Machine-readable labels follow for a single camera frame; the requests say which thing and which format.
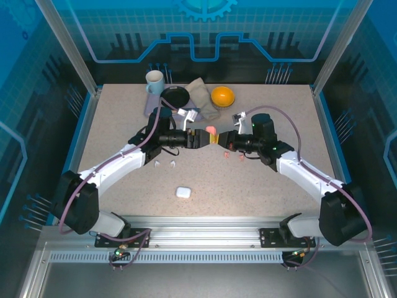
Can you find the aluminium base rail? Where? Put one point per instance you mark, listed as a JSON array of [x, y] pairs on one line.
[[201, 229]]

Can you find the lavender tray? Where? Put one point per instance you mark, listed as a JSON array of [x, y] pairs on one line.
[[150, 104]]

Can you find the light blue mug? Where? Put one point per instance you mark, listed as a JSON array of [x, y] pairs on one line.
[[154, 81]]

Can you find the orange bowl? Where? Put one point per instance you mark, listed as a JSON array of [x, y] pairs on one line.
[[222, 95]]

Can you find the aluminium table side rail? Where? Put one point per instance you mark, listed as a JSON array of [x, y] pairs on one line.
[[84, 130], [327, 130]]

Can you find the pink earbud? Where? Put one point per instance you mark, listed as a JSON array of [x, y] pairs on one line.
[[227, 154], [241, 158]]

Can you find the aluminium frame post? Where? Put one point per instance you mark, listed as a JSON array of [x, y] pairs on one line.
[[73, 46], [336, 46]]

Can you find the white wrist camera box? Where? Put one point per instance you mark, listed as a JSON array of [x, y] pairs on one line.
[[240, 119], [187, 116]]

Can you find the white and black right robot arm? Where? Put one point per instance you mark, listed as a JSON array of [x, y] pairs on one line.
[[307, 177]]

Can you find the white earbud charging case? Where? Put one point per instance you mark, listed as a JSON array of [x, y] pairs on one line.
[[183, 192]]

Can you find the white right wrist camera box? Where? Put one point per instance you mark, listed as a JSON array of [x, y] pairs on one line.
[[240, 119]]

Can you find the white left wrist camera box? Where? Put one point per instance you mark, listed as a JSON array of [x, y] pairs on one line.
[[187, 116]]

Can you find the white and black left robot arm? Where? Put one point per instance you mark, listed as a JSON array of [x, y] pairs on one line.
[[118, 164]]

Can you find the beige folded cloth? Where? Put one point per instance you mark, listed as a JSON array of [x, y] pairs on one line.
[[203, 96]]

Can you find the black round plate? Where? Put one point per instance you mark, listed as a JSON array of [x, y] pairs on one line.
[[175, 94]]

